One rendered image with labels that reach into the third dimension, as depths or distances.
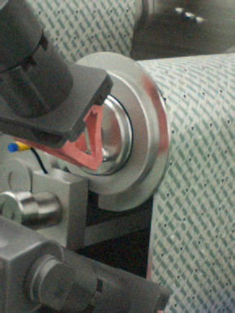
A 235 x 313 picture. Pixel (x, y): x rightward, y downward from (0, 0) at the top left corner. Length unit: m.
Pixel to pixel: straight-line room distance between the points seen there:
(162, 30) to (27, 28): 0.54
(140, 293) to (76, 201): 0.12
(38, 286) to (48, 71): 0.17
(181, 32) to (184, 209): 0.38
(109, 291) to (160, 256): 0.10
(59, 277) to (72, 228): 0.20
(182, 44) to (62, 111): 0.49
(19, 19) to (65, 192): 0.22
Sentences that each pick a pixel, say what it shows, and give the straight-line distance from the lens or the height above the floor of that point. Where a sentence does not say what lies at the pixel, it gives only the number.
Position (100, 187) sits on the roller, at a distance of 0.84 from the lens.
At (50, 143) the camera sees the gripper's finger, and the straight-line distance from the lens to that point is 0.73.
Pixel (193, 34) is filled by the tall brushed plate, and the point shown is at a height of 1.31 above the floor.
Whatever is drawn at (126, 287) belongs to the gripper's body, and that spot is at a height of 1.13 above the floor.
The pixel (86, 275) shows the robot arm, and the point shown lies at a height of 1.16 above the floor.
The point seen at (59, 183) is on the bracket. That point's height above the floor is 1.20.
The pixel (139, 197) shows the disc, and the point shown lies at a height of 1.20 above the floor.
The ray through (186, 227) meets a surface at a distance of 0.87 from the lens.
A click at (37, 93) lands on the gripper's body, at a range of 0.71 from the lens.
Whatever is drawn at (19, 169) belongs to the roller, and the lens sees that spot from 0.93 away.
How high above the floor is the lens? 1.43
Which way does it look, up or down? 16 degrees down
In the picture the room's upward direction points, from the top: 4 degrees clockwise
